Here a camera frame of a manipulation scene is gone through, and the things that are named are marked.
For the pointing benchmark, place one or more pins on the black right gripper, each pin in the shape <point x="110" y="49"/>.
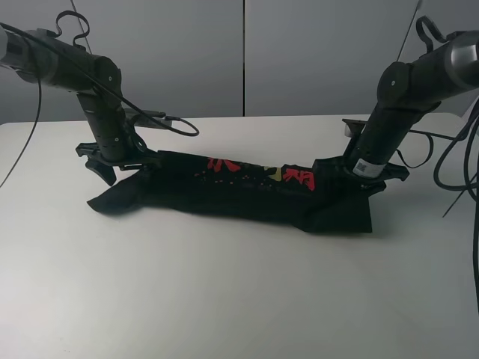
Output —
<point x="332" y="175"/>

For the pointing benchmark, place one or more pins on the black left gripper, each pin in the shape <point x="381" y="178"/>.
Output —
<point x="101" y="159"/>

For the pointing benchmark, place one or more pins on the black printed t-shirt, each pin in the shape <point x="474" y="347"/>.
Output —
<point x="314" y="200"/>

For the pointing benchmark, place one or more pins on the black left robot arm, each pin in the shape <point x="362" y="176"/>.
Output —
<point x="36" y="56"/>

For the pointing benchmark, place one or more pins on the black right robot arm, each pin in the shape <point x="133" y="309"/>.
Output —
<point x="405" y="94"/>

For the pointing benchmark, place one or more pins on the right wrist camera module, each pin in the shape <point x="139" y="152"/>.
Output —
<point x="353" y="127"/>

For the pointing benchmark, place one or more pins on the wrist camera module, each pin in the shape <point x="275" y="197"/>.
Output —
<point x="353" y="127"/>
<point x="152" y="119"/>

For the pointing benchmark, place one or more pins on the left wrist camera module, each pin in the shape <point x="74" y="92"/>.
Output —
<point x="152" y="119"/>

